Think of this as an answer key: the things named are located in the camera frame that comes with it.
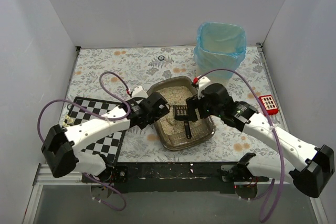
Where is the black litter scoop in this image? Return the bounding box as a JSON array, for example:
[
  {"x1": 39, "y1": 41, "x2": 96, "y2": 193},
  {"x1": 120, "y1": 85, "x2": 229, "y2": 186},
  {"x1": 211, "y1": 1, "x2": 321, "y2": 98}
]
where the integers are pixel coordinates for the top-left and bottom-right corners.
[{"x1": 173, "y1": 105, "x2": 192, "y2": 139}]

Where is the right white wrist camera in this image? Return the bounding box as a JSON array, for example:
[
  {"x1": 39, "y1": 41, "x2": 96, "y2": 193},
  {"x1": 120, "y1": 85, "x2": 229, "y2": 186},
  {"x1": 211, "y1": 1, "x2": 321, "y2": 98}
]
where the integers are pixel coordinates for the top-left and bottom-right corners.
[{"x1": 193, "y1": 76, "x2": 211, "y2": 99}]

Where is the red toy block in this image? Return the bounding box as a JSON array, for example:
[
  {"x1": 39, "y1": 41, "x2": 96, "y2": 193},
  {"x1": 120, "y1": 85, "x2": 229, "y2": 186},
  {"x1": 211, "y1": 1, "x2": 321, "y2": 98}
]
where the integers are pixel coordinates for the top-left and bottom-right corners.
[{"x1": 258, "y1": 94, "x2": 279, "y2": 115}]

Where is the floral table mat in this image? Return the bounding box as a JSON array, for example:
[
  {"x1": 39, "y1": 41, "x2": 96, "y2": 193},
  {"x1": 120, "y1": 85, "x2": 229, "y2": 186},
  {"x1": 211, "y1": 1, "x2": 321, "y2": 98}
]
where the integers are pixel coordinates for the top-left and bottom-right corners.
[{"x1": 65, "y1": 46, "x2": 280, "y2": 164}]

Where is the beige trash bin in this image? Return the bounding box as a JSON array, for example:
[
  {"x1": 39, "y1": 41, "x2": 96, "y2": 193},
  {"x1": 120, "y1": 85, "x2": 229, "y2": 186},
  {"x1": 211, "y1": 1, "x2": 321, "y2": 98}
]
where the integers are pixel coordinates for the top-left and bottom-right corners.
[{"x1": 205, "y1": 70, "x2": 233, "y2": 86}]

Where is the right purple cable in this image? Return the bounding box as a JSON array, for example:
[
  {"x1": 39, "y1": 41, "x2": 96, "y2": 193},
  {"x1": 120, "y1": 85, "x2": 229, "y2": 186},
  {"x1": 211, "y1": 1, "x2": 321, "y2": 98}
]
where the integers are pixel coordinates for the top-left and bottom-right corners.
[{"x1": 195, "y1": 68, "x2": 286, "y2": 223}]

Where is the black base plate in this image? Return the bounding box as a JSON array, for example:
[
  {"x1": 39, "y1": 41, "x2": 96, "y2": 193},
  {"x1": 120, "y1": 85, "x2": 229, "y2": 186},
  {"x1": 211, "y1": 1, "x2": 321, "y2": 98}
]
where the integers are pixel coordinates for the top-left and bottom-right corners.
[{"x1": 78, "y1": 161, "x2": 259, "y2": 194}]

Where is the blue plastic bin liner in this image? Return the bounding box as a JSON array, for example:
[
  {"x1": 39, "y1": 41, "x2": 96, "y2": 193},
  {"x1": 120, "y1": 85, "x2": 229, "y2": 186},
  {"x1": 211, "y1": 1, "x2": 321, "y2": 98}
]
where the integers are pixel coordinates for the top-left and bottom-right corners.
[{"x1": 194, "y1": 22, "x2": 247, "y2": 74}]

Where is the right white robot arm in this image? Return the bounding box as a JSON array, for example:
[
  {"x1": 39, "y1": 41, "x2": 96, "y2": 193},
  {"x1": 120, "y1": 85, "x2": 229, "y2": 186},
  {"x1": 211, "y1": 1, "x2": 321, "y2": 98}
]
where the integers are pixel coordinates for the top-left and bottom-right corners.
[{"x1": 186, "y1": 78, "x2": 335, "y2": 198}]

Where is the black white chessboard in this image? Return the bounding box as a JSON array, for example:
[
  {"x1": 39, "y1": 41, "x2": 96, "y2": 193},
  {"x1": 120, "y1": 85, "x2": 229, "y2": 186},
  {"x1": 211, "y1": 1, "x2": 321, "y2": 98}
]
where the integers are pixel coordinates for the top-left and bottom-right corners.
[{"x1": 60, "y1": 96, "x2": 127, "y2": 164}]

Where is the brown plastic litter box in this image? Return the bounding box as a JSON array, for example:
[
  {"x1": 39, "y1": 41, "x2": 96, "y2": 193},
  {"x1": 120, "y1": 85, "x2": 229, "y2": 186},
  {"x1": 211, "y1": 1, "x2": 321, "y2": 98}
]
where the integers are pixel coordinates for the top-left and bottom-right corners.
[{"x1": 148, "y1": 76, "x2": 215, "y2": 151}]

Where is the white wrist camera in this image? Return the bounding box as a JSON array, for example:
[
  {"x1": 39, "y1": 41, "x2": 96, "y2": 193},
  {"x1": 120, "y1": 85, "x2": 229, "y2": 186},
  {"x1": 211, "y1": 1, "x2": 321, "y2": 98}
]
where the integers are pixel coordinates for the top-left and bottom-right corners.
[
  {"x1": 127, "y1": 86, "x2": 148, "y2": 100},
  {"x1": 193, "y1": 76, "x2": 211, "y2": 99}
]

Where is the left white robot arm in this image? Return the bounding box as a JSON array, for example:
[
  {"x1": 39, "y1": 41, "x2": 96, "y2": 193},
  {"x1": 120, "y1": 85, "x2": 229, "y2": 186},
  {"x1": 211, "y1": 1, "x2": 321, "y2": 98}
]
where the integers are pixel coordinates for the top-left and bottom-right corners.
[{"x1": 41, "y1": 92, "x2": 170, "y2": 182}]

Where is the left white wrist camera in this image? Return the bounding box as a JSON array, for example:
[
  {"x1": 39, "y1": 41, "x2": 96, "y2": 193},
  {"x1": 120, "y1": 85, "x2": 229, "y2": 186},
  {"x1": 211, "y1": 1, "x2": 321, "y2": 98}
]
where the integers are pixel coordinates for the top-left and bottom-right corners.
[{"x1": 127, "y1": 86, "x2": 148, "y2": 100}]

